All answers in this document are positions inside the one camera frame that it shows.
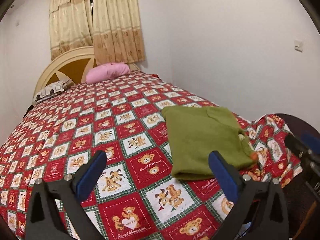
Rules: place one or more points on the beige floral window curtain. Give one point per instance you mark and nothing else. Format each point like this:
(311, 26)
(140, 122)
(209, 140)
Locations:
(111, 27)

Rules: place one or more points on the cream and brown headboard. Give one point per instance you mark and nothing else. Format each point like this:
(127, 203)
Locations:
(73, 64)

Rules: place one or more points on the red teddy-bear patterned bedspread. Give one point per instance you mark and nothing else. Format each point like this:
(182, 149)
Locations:
(136, 197)

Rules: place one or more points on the white car-print pillow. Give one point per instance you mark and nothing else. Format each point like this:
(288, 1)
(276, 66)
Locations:
(52, 90)

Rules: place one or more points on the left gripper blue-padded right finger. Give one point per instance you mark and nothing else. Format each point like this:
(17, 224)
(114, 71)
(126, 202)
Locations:
(259, 210)

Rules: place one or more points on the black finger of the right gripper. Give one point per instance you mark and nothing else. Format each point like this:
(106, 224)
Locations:
(308, 148)

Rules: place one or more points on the green orange cream striped sweater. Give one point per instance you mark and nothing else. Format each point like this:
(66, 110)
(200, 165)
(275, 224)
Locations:
(193, 133)

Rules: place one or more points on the pink pillow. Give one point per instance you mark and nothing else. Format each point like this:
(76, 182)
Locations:
(108, 71)

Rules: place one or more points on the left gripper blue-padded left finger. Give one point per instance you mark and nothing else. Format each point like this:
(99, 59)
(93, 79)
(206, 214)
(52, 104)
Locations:
(43, 219)

